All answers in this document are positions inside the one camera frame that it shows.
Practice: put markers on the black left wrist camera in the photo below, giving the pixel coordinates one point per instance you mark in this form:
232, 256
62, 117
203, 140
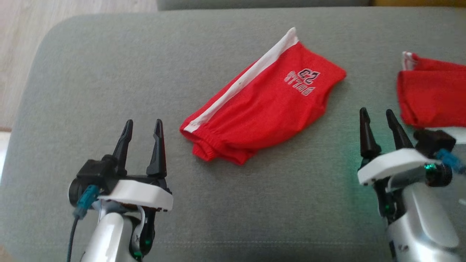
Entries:
91, 171

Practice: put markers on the red jersey shirt white sleeves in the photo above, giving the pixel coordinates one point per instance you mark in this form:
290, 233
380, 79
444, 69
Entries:
433, 94

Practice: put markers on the red shorts white stripe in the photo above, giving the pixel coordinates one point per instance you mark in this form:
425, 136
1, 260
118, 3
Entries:
269, 109

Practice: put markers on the grey sofa seat cushion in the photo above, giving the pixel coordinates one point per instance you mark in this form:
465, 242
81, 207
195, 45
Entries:
262, 3

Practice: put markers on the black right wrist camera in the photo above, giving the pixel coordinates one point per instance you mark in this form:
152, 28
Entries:
433, 142

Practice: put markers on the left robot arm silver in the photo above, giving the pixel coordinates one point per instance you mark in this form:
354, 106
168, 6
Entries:
109, 236

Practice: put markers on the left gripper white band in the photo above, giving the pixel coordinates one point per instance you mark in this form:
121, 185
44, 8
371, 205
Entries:
138, 193

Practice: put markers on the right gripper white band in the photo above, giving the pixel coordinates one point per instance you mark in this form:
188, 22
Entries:
393, 163

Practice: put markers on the yellow sofa backrest cushion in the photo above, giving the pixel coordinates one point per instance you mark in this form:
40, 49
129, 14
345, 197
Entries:
418, 2

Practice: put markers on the white laundry basket brown rim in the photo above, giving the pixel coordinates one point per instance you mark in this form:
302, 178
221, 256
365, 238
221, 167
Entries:
3, 153

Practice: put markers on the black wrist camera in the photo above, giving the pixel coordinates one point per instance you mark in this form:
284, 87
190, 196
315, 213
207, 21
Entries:
433, 142
91, 171

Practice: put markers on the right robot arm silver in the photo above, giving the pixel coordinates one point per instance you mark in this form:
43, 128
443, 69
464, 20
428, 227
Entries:
418, 225

